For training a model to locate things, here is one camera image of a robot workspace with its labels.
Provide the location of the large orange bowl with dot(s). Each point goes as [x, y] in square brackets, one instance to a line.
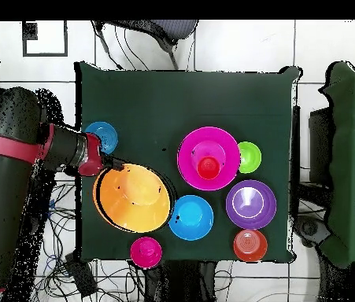
[133, 198]

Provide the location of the large pink bowl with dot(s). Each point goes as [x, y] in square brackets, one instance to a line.
[189, 148]

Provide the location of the orange cup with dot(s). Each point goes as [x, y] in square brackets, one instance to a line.
[208, 167]

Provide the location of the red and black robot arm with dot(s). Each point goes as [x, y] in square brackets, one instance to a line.
[4, 188]

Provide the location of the small blue bowl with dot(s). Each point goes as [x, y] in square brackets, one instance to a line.
[106, 135]

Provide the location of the medium blue bowl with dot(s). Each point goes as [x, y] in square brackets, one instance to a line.
[191, 218]

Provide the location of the small pink-red bowl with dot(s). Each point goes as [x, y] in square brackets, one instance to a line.
[146, 252]

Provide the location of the dark green tablecloth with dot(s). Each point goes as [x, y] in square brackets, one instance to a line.
[180, 94]

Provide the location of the black power strip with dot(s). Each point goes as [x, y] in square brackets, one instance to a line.
[81, 276]

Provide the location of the small green bowl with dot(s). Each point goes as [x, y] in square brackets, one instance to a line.
[250, 157]

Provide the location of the purple bowl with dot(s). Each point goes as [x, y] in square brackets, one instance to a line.
[251, 204]

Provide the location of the grey mesh office chair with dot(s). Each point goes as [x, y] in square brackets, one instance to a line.
[170, 28]

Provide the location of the small orange bowl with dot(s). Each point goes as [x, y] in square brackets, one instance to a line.
[250, 245]

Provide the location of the black chair base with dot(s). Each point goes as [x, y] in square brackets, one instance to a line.
[309, 228]

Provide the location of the green cloth side table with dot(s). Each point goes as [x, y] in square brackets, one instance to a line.
[353, 125]

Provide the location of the black square floor frame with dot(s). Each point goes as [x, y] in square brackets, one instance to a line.
[45, 55]

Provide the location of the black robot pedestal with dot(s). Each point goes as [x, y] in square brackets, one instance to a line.
[180, 283]

